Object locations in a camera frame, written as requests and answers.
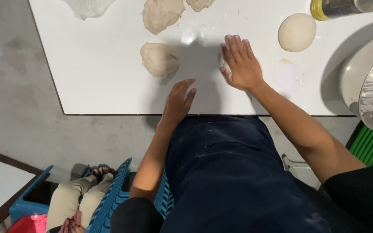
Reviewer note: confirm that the person's right hand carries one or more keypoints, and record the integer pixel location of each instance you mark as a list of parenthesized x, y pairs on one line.
[(243, 69)]

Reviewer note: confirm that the person's left hand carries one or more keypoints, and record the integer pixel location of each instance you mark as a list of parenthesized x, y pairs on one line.
[(175, 105)]

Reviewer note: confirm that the small dough piece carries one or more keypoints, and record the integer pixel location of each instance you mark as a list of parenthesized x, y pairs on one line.
[(226, 65)]

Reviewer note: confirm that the white plastic dough scraper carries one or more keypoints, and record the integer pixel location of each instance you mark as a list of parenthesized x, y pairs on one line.
[(288, 75)]

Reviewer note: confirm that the smooth round dough ball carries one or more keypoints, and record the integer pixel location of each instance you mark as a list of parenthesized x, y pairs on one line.
[(297, 32)]

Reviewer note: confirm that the cut-off dough lump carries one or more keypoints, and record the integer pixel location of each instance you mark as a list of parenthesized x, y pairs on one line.
[(200, 4)]

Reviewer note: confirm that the navy blue apron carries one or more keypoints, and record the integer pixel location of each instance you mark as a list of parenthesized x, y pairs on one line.
[(228, 174)]

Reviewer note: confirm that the large rough dough lump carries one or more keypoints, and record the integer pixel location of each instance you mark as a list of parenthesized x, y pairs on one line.
[(162, 14)]

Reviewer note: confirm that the white plastic chair leg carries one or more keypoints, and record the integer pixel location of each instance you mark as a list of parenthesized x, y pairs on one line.
[(295, 166)]

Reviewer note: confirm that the bottle with gold cap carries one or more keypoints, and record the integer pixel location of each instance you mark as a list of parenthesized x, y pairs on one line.
[(338, 8)]

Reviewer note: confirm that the blue ribbed plastic stool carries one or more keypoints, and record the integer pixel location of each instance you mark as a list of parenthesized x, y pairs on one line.
[(112, 200)]

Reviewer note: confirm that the clear plastic wrap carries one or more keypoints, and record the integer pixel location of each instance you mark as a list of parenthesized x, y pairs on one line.
[(87, 7)]

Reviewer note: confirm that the green plastic crate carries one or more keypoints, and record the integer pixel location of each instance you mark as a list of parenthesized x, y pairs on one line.
[(372, 147)]

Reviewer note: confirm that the red and pink cloth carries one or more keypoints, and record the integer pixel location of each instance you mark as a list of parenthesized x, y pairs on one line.
[(27, 224)]

